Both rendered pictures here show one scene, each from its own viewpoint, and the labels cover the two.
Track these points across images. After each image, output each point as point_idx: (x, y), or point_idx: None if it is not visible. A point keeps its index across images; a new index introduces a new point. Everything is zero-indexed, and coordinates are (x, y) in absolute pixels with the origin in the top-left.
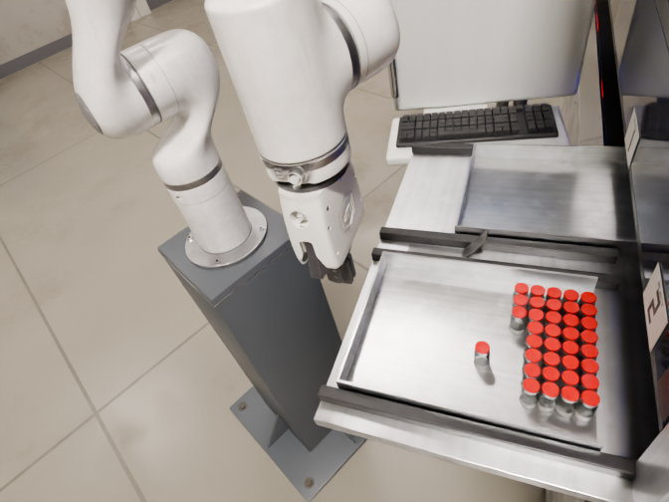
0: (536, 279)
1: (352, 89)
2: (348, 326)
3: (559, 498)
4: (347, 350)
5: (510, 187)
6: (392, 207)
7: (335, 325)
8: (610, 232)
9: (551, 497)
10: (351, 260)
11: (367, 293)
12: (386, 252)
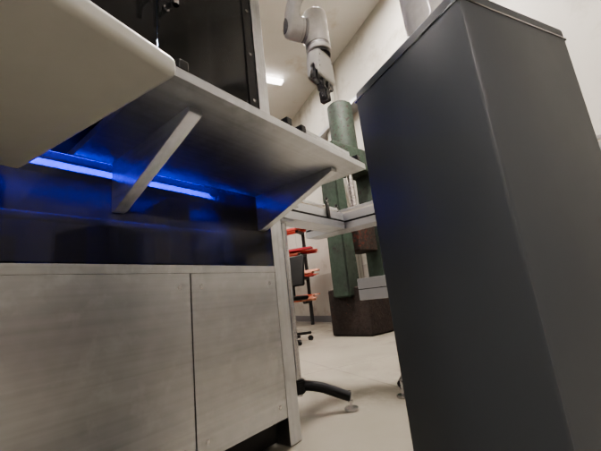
0: None
1: (300, 42)
2: (337, 149)
3: (258, 344)
4: (340, 148)
5: None
6: (264, 112)
7: (386, 284)
8: None
9: (253, 395)
10: (319, 95)
11: (319, 137)
12: (296, 126)
